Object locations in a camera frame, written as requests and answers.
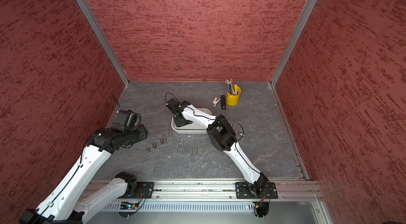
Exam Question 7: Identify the white plastic storage box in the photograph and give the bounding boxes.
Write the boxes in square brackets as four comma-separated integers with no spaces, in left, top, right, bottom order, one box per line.
[171,108,213,134]

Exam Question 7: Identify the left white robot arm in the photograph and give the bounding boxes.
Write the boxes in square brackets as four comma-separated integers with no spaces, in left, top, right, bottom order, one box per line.
[19,125,148,224]

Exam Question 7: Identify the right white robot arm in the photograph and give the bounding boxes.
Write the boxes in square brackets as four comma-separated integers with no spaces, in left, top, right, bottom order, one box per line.
[166,99,269,198]

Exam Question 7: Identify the white small stapler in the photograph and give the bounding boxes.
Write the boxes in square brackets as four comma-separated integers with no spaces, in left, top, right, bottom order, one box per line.
[212,97,221,106]

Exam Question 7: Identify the yellow pencil cup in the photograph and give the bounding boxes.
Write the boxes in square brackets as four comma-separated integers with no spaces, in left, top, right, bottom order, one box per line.
[226,85,241,106]

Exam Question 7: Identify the pencils in cup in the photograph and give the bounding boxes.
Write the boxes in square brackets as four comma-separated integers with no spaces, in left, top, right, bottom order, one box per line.
[225,79,237,96]

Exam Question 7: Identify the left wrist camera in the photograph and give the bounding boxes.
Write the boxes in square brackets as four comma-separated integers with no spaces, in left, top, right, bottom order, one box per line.
[111,110,141,135]

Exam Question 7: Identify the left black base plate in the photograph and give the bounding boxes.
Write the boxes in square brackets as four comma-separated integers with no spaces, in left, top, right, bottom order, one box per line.
[126,181,154,200]

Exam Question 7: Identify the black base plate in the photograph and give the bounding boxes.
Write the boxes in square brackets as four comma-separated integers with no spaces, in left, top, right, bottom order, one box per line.
[235,182,279,199]
[126,181,154,200]

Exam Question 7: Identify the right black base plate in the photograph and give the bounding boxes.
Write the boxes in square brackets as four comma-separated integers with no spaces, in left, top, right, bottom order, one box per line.
[235,182,279,199]

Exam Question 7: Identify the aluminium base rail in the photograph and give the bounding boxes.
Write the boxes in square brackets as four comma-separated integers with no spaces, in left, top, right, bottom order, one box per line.
[79,177,334,224]

